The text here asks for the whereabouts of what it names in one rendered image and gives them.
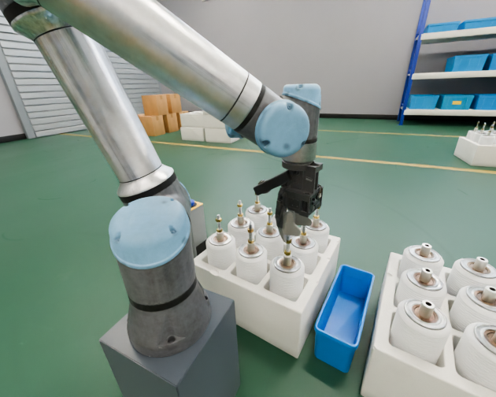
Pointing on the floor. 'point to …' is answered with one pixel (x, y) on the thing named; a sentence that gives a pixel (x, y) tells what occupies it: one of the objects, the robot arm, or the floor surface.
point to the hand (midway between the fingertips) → (286, 233)
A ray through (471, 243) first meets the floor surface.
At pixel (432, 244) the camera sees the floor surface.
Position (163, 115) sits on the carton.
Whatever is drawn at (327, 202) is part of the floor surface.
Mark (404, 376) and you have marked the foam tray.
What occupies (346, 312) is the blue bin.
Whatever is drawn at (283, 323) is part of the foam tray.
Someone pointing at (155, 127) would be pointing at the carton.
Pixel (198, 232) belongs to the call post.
